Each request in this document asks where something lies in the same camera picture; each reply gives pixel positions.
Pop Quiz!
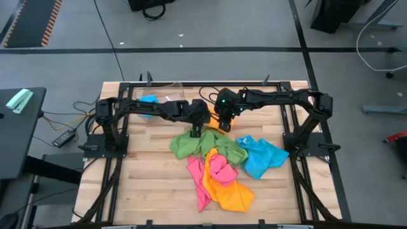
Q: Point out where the black mat with orange edge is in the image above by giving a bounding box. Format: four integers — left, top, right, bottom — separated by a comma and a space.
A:
2, 0, 64, 49

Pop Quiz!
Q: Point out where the green microfiber towel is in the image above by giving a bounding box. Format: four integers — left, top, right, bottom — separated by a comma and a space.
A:
202, 128, 249, 169
169, 128, 208, 160

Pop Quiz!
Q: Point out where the clear plastic bin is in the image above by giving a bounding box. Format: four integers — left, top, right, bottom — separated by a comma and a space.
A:
133, 81, 186, 125

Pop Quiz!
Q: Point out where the yellow cable beside table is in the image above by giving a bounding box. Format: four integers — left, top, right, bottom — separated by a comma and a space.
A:
43, 110, 97, 132

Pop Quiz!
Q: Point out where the black computer case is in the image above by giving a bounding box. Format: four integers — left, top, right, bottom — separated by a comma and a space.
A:
310, 0, 371, 35

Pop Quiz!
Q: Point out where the black cable beside table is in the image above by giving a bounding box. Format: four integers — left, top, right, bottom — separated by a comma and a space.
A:
72, 94, 101, 116

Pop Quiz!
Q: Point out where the black power adapter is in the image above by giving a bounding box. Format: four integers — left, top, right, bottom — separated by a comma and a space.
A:
52, 129, 77, 149

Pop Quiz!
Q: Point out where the blue microfiber towel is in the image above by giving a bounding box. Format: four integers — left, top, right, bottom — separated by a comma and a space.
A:
138, 94, 160, 119
235, 135, 290, 181

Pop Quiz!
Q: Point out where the mint green stapler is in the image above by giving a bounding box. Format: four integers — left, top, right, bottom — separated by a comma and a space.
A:
5, 88, 34, 115

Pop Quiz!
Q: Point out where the white floor cable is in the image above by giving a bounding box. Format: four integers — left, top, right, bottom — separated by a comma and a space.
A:
355, 0, 407, 73

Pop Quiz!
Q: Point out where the orange microfiber towel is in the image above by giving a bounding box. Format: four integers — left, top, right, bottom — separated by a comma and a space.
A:
202, 147, 256, 213

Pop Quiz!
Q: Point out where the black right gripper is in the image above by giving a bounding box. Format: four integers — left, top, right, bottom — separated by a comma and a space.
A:
214, 87, 244, 134

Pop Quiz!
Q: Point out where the dark grey round object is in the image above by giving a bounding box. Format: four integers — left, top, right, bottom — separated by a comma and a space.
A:
0, 212, 19, 229

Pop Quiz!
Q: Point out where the grey desk foot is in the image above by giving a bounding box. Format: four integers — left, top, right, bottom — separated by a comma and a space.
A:
362, 104, 407, 115

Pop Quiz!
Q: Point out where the red object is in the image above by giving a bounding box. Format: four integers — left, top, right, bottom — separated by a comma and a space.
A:
383, 130, 407, 144

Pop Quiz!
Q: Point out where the pink microfiber towel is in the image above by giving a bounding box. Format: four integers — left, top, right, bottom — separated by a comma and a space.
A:
209, 153, 239, 188
186, 156, 212, 213

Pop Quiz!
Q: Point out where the black box on floor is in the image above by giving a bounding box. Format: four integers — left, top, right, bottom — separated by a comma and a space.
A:
127, 0, 176, 13

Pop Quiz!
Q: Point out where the orange towel with white label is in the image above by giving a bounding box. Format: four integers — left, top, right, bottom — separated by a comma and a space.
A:
204, 107, 237, 135

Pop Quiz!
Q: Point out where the thin black floor cable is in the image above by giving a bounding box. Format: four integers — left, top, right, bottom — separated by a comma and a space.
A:
93, 0, 125, 82

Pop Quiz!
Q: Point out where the black cable loop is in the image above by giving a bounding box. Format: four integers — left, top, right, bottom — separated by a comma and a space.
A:
141, 3, 167, 22

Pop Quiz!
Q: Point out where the black side table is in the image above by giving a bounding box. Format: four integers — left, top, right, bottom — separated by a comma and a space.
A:
0, 87, 48, 181

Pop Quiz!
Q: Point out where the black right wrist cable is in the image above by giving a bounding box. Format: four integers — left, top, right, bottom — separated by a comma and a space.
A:
198, 85, 224, 106

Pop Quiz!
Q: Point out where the grey desk frame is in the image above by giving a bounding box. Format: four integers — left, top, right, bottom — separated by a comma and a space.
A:
346, 0, 404, 31

